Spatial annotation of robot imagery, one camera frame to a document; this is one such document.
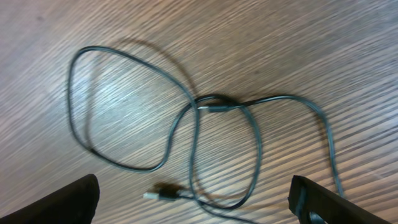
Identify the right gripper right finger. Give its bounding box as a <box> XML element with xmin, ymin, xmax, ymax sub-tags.
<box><xmin>288</xmin><ymin>175</ymin><xmax>389</xmax><ymax>224</ymax></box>

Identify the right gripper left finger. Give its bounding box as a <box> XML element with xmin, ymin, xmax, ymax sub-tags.
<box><xmin>1</xmin><ymin>174</ymin><xmax>100</xmax><ymax>224</ymax></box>

